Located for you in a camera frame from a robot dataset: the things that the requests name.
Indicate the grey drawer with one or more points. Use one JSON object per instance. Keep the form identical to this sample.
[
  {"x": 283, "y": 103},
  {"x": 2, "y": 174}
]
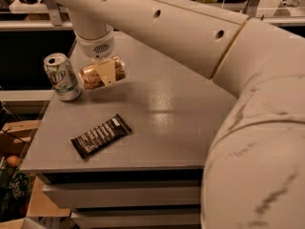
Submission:
[
  {"x": 139, "y": 218},
  {"x": 124, "y": 194}
]

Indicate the black snack bar wrapper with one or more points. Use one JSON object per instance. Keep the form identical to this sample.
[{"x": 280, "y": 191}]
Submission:
[{"x": 101, "y": 136}]

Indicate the green sprite package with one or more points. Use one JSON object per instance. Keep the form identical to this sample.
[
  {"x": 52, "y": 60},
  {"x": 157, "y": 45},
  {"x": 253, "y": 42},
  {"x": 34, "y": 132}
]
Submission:
[{"x": 15, "y": 198}]

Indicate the cardboard box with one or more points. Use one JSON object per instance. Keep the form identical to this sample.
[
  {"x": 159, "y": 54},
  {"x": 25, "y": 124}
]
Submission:
[{"x": 16, "y": 137}]

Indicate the left metal bracket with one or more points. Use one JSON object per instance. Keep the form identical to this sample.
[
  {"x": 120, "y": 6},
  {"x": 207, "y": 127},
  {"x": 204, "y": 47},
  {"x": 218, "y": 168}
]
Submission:
[{"x": 54, "y": 13}]

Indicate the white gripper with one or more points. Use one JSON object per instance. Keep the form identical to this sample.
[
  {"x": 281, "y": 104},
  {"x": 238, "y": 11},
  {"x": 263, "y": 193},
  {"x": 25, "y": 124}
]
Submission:
[{"x": 96, "y": 48}]

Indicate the lower grey drawer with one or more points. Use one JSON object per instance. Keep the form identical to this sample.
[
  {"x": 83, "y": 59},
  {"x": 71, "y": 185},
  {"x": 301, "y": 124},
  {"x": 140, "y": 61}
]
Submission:
[{"x": 139, "y": 218}]

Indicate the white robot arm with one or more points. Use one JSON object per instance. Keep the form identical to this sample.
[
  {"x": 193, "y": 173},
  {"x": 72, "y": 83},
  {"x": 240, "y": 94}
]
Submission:
[{"x": 254, "y": 176}]

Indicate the green white 7up can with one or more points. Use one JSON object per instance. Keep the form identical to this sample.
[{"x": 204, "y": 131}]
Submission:
[{"x": 62, "y": 77}]

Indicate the upper grey drawer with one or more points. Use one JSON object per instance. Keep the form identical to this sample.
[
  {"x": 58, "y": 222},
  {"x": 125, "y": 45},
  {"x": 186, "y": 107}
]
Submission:
[{"x": 124, "y": 194}]

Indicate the orange soda can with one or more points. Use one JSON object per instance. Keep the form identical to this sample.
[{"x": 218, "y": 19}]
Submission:
[{"x": 90, "y": 78}]

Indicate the right metal bracket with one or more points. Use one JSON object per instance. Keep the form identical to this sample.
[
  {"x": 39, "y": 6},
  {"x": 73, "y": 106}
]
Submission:
[{"x": 251, "y": 7}]

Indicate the metal bracket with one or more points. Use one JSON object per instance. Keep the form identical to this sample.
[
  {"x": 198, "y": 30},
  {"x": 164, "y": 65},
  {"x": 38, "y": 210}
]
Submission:
[
  {"x": 54, "y": 13},
  {"x": 251, "y": 7}
]

